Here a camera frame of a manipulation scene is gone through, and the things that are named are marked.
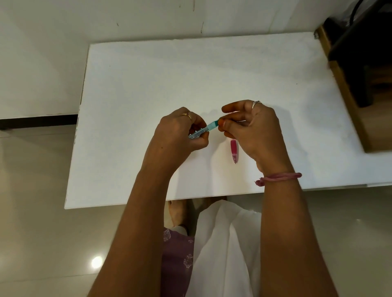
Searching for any person's left hand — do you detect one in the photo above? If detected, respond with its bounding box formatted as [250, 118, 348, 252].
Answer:
[142, 106, 210, 175]

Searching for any person's right hand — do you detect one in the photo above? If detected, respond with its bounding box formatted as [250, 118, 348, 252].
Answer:
[218, 100, 294, 175]

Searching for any teal pencil lead case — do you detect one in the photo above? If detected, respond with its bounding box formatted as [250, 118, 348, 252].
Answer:
[187, 120, 219, 140]

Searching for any person's left forearm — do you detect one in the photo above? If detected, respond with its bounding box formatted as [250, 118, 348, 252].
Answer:
[87, 165, 184, 297]

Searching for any person's right forearm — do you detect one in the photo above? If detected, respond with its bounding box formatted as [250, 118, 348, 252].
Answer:
[259, 176, 339, 297]

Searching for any wooden cabinet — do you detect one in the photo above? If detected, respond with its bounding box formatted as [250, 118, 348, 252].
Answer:
[315, 26, 392, 153]

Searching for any white scarf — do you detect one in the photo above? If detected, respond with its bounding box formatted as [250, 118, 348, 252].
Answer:
[185, 200, 263, 297]

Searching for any purple patterned dress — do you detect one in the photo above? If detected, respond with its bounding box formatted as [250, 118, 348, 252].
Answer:
[160, 228, 196, 297]

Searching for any black appliance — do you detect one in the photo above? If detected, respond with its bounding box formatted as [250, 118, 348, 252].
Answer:
[324, 0, 392, 108]

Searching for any pink thread wrist bracelet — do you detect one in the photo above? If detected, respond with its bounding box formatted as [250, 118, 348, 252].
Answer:
[254, 172, 303, 187]

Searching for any black cable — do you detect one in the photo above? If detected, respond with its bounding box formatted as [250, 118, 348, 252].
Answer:
[349, 0, 365, 27]

